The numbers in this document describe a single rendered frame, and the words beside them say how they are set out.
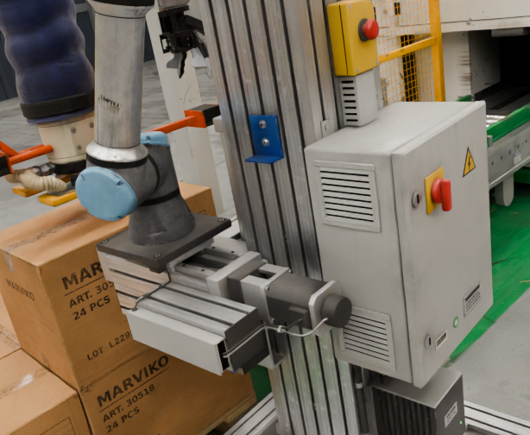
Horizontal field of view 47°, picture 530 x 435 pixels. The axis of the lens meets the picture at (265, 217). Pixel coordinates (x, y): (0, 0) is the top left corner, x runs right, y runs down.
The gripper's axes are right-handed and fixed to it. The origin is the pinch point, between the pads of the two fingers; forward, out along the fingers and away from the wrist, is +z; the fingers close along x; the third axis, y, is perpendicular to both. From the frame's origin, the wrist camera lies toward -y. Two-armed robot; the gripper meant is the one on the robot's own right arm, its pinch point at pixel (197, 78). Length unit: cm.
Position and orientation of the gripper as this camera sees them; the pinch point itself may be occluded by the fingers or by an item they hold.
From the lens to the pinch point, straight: 181.5
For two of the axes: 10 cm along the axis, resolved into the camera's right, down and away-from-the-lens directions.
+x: 6.8, 1.6, -7.2
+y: -7.2, 3.7, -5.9
